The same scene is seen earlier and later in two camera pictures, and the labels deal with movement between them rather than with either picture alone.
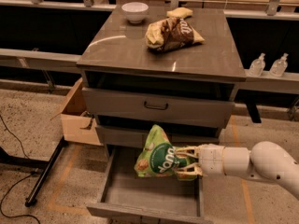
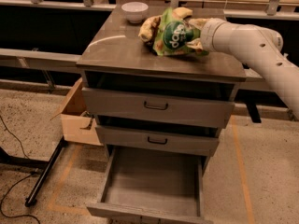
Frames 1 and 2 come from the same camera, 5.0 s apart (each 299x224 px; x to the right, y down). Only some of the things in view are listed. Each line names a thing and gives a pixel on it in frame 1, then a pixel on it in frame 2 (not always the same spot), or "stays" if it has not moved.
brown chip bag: [171, 34] to [148, 27]
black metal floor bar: [46, 171] stays
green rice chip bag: [158, 158] to [173, 35]
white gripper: [210, 160] to [207, 34]
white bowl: [135, 11] stays
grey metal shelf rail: [39, 60] stays
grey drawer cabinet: [131, 90] stays
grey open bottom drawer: [128, 198] stays
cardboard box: [78, 125] stays
